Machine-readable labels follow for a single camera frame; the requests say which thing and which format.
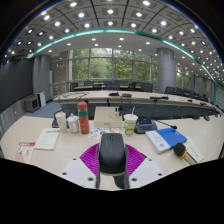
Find red and white brochure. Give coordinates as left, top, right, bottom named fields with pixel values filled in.
left=14, top=141, right=37, bottom=165

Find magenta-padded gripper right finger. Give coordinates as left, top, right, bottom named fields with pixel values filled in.
left=124, top=143, right=165, bottom=190

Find white paper booklet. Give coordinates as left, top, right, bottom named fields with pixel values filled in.
left=33, top=127, right=61, bottom=151

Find black computer mouse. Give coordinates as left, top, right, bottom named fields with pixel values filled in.
left=96, top=132, right=129, bottom=177

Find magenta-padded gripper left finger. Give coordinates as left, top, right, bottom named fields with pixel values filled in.
left=58, top=143, right=102, bottom=190

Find white paper leaflet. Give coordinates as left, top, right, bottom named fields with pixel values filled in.
left=182, top=135, right=205, bottom=165

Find green-printed paper drink cup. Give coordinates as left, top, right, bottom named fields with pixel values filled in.
left=123, top=106, right=139, bottom=137

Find black handheld microphone, orange ring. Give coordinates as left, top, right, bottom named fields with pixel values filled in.
left=173, top=142, right=198, bottom=166

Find long curved conference table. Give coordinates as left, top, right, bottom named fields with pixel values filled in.
left=53, top=89, right=223, bottom=116

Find colourful sticker sheet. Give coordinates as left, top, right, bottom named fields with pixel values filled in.
left=88, top=127, right=126, bottom=140

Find white floor appliance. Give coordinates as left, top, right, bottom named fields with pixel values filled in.
left=36, top=91, right=48, bottom=108

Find blue book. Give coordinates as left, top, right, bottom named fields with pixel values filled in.
left=145, top=127, right=188, bottom=155

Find white lidded mug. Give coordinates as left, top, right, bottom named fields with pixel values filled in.
left=66, top=113, right=80, bottom=134

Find grey box monitor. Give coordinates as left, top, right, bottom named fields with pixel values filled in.
left=23, top=96, right=41, bottom=113

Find red thermos bottle, green band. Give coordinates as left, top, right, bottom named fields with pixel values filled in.
left=77, top=101, right=91, bottom=135

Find beige cardboard box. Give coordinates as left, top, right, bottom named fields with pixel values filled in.
left=93, top=106, right=124, bottom=129

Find dark office chairs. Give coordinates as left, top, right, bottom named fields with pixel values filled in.
left=69, top=79, right=214, bottom=103

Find ceiling lights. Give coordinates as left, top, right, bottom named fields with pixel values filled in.
left=6, top=0, right=224, bottom=84

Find tall white paper cup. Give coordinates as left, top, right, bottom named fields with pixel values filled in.
left=54, top=111, right=68, bottom=134

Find grey conference gooseneck microphone unit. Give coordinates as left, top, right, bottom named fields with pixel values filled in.
left=134, top=115, right=178, bottom=135

